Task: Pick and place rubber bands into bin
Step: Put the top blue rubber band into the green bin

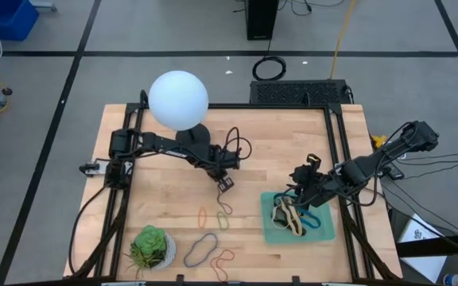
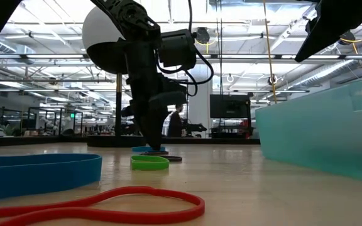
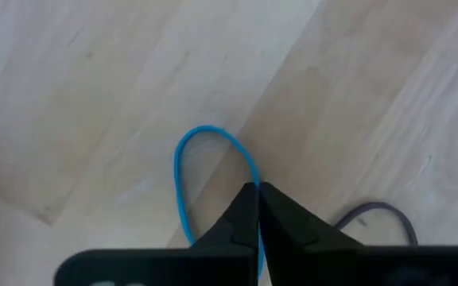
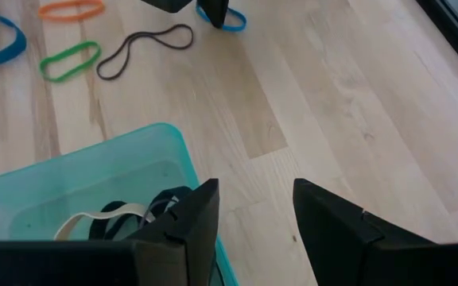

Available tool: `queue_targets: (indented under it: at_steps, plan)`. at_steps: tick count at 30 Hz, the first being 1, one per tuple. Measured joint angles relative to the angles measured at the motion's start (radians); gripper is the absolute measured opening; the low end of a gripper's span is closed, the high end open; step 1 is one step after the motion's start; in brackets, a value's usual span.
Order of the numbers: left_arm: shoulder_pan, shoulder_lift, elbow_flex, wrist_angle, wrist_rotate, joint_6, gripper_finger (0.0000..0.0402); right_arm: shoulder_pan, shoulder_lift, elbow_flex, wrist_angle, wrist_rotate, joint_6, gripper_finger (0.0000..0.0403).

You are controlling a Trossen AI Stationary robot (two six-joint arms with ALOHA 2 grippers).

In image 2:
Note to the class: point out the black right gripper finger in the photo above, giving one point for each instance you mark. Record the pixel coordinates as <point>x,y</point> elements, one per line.
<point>322,34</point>

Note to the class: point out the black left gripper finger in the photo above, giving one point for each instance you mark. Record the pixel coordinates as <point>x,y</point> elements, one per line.
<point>160,113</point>
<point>143,119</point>

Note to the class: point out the small blue rubber band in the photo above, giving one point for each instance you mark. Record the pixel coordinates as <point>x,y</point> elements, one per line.
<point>140,149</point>

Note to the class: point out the small green rubber band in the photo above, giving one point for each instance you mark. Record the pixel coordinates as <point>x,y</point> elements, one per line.
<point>149,166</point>

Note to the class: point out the thin dark rubber band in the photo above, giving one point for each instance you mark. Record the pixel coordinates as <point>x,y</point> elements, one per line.
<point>173,159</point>

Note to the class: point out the red rubber band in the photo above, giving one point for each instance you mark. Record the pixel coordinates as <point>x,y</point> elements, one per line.
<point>200,207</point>

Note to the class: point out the wide blue rubber band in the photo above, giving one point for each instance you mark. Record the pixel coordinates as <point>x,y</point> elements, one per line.
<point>42,175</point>

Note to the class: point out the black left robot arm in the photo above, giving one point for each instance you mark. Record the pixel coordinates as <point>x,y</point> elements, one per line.
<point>130,19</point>

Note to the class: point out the black background robot arm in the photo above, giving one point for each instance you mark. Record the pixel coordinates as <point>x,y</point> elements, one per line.
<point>196,128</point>

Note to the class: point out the translucent teal plastic bin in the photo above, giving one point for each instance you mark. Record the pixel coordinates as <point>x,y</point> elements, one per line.
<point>319,135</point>

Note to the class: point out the person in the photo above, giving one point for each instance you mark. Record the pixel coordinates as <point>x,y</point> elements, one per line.
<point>175,124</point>

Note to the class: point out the white building column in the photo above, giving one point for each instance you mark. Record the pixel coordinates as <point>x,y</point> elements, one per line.
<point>201,119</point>

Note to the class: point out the white globe lamp black base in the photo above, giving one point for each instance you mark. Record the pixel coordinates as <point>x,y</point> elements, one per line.
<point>99,31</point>

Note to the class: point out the black monitor screen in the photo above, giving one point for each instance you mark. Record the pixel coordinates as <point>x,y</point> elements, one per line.
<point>229,106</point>

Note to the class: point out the black and red cart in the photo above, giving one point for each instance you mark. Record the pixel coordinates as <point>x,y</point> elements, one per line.
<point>231,132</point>

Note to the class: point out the silver ceiling duct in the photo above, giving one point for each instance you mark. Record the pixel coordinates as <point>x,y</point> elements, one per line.
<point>325,73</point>

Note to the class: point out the black background workstation frame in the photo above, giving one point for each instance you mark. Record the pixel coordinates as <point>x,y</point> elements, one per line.
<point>55,122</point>

